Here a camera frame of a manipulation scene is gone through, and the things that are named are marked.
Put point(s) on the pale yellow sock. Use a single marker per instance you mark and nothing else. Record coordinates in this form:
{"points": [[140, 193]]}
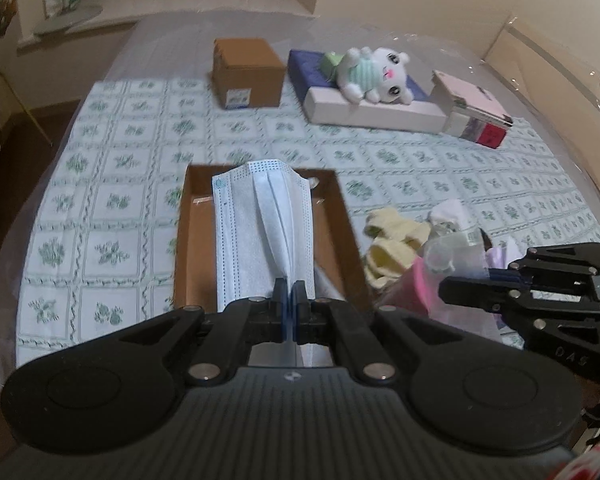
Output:
{"points": [[400, 225], [387, 262]]}

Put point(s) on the light blue face mask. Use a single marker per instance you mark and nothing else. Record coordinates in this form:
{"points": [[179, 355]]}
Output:
{"points": [[250, 230]]}

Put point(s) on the gold metal clothes rack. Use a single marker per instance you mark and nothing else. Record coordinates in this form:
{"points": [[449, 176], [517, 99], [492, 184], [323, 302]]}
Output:
{"points": [[25, 110]]}

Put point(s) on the purple tissue pack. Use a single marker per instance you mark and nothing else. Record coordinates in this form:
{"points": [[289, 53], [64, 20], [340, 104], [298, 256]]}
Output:
{"points": [[500, 257]]}

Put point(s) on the white flat box blue top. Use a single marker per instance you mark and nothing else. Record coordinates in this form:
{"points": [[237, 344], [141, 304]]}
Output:
{"points": [[380, 115]]}

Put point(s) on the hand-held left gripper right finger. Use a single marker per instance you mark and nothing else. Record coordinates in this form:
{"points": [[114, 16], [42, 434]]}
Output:
{"points": [[298, 310]]}

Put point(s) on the plastic wrapped headboard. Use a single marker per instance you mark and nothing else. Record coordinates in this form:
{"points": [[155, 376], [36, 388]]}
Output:
{"points": [[555, 60]]}

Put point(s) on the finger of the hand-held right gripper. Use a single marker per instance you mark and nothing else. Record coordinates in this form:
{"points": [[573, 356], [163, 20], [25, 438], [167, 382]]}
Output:
{"points": [[480, 292], [570, 260]]}

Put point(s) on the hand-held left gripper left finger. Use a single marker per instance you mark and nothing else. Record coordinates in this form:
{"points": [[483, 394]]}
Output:
{"points": [[280, 310]]}

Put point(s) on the pink lidded cup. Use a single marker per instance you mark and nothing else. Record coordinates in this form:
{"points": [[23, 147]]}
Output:
{"points": [[420, 285]]}

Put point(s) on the green floral tablecloth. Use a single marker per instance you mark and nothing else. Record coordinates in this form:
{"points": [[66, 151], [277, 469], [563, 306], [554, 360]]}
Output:
{"points": [[120, 200]]}

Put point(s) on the white bunny plush toy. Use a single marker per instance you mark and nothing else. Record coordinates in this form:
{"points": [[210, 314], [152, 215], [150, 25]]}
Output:
{"points": [[375, 75]]}

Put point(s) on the small closed cardboard box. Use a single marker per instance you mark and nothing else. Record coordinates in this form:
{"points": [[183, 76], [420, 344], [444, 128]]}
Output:
{"points": [[250, 70]]}

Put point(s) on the thin white book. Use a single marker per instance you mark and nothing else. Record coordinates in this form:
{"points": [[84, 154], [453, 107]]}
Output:
{"points": [[480, 117]]}

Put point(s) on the white sock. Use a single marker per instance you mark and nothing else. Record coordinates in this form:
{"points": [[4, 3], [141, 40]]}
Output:
{"points": [[447, 212]]}

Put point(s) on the small green object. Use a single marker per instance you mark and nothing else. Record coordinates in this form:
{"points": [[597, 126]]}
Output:
{"points": [[330, 64]]}

